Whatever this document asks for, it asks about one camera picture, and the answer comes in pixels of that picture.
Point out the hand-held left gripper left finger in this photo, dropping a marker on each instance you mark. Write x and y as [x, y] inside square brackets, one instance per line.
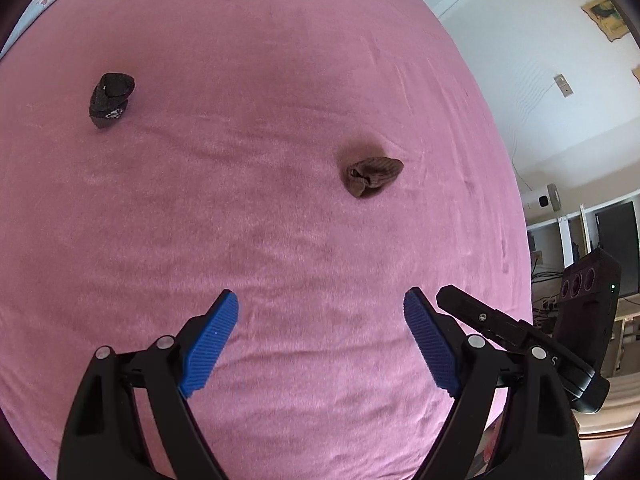
[210, 345]

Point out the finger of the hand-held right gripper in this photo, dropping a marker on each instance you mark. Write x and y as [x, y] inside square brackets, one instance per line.
[495, 322]

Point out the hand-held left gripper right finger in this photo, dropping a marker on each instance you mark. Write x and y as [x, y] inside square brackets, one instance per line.
[432, 345]

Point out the brown sock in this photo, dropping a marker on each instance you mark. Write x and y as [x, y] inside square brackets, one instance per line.
[372, 176]

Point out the white shelf unit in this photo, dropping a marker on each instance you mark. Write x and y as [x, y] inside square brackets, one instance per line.
[565, 240]

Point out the dark screen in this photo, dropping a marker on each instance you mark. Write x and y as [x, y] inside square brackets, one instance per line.
[620, 240]

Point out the white cylindrical speaker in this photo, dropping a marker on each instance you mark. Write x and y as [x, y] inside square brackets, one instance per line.
[540, 199]

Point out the pink blanket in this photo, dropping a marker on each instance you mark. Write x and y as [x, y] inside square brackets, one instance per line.
[250, 185]

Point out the black sock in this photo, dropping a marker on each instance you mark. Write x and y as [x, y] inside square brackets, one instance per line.
[111, 100]

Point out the pale patterned pillow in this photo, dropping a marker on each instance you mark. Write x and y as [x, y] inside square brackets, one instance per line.
[30, 15]

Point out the wall light switch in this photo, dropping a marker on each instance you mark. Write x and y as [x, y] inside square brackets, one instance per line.
[564, 85]

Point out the wall poster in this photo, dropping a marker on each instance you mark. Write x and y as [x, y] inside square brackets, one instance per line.
[606, 17]

